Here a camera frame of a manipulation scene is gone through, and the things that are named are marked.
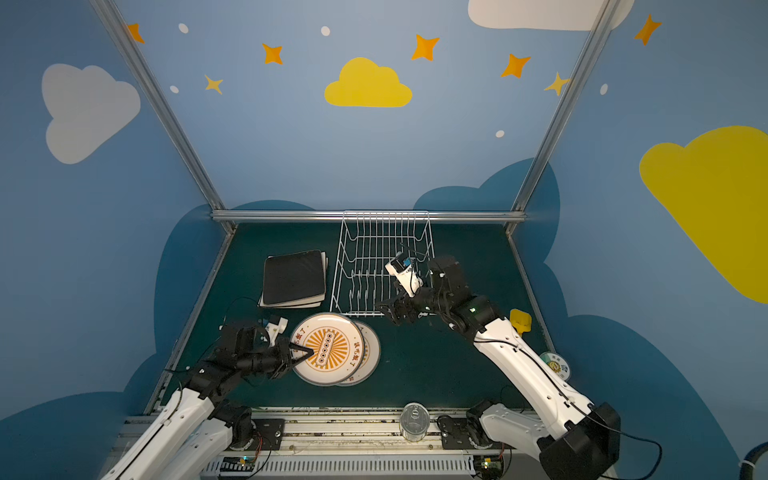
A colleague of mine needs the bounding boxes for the circuit board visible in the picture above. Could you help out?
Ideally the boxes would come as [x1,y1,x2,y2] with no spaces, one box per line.
[472,456,504,480]
[218,456,258,478]

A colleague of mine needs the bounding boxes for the yellow handled brush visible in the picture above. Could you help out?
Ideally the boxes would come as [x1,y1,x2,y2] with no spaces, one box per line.
[509,309,533,336]

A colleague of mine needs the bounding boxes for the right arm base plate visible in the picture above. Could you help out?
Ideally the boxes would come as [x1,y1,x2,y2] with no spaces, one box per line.
[435,415,514,451]

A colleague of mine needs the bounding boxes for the left circuit board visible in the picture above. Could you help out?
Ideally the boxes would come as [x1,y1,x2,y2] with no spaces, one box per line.
[218,456,258,478]

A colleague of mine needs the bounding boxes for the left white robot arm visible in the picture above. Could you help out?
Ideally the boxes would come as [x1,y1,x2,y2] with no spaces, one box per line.
[104,319,314,479]

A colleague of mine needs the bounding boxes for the black square plate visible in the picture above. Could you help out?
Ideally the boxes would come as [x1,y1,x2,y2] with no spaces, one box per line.
[262,249,328,306]

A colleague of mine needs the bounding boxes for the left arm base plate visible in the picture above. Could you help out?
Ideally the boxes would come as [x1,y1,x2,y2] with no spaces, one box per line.
[240,418,286,451]

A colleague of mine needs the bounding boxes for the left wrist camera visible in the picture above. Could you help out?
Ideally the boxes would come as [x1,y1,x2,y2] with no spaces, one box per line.
[265,315,288,346]

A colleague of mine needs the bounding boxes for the white round plate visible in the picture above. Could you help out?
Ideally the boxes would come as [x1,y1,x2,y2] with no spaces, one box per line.
[291,313,365,387]
[338,321,381,387]

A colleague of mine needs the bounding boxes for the white wire dish rack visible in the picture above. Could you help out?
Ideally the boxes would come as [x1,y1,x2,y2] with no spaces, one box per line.
[330,210,435,317]

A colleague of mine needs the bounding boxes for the aluminium frame rail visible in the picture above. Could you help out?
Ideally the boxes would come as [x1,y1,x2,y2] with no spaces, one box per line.
[211,210,526,224]

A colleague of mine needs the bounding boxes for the right circuit board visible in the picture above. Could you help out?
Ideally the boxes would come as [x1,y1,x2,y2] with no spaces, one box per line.
[472,456,504,480]

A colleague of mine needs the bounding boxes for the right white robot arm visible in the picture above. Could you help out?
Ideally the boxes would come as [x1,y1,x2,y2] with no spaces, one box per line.
[377,252,621,479]

